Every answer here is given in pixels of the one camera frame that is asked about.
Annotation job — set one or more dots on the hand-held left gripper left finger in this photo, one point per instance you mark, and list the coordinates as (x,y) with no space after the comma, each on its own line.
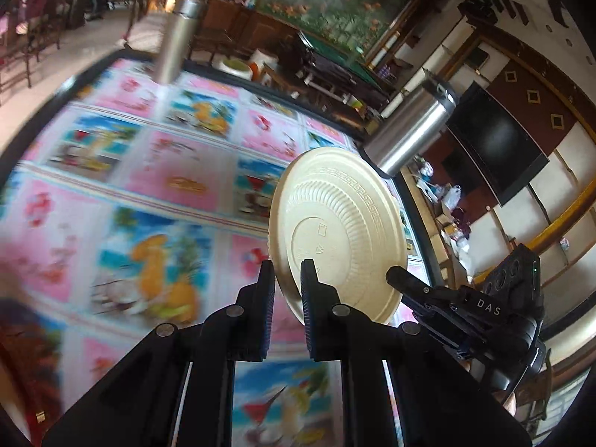
(267,309)

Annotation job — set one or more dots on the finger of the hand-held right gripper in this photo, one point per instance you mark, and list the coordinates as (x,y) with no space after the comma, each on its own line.
(419,291)
(449,337)

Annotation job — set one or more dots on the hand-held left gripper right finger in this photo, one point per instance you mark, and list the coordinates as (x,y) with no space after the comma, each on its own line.
(307,309)

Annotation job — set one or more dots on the beige plastic plate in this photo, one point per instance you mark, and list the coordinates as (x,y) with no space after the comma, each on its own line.
(335,223)

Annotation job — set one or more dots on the black television screen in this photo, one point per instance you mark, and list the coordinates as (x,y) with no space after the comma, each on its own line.
(496,146)

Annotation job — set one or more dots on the steel vacuum flask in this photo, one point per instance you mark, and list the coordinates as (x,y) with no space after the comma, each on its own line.
(409,123)
(179,37)

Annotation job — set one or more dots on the colourful printed tablecloth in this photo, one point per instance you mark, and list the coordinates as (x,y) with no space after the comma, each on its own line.
(153,181)

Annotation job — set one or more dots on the green billiard table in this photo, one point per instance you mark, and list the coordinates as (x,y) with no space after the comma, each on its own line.
(347,63)

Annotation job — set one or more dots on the white basin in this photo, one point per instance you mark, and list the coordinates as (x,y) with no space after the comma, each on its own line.
(236,67)

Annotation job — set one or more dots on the wooden cabinet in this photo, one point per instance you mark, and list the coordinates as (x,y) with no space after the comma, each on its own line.
(247,23)

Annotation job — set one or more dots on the wooden chair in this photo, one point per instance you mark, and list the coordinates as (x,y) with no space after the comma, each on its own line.
(23,51)

